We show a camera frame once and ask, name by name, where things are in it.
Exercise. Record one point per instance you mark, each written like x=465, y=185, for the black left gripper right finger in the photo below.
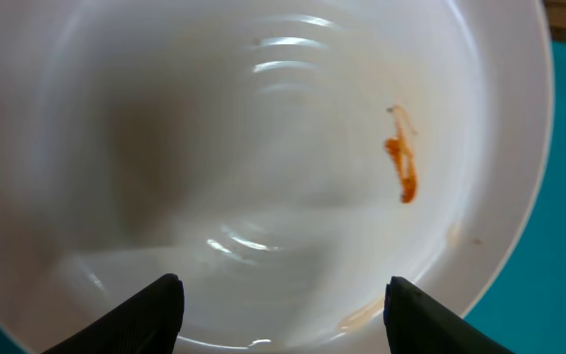
x=417, y=324

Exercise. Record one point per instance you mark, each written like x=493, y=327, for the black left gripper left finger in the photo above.
x=148, y=322

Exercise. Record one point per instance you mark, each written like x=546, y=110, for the white plate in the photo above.
x=285, y=159

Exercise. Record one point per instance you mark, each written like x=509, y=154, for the teal plastic tray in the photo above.
x=548, y=221

